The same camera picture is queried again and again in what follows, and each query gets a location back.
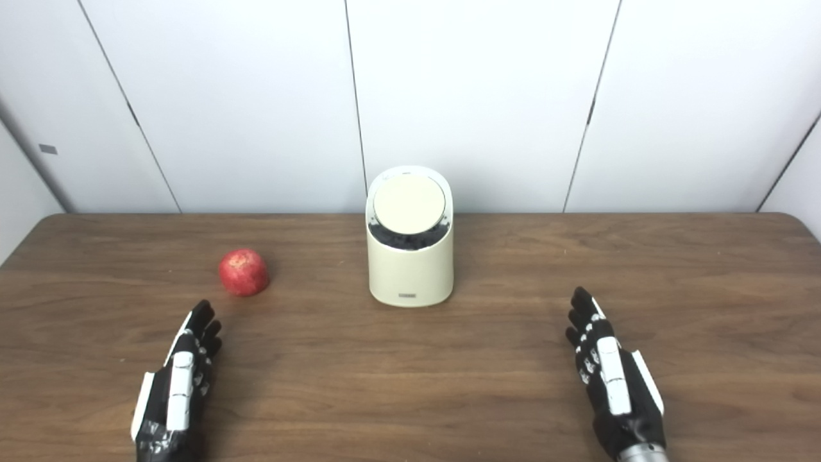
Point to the right white-black robot hand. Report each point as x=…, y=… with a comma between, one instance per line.
x=612, y=378

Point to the red apple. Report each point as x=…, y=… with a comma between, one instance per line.
x=244, y=273

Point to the small gray wall sticker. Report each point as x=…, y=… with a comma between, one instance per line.
x=48, y=149

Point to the left white-black robot hand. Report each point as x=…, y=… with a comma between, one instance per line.
x=179, y=385

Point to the cream-colored desktop bin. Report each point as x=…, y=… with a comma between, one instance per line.
x=410, y=273

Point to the round cream bin lid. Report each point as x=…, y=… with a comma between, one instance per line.
x=409, y=203

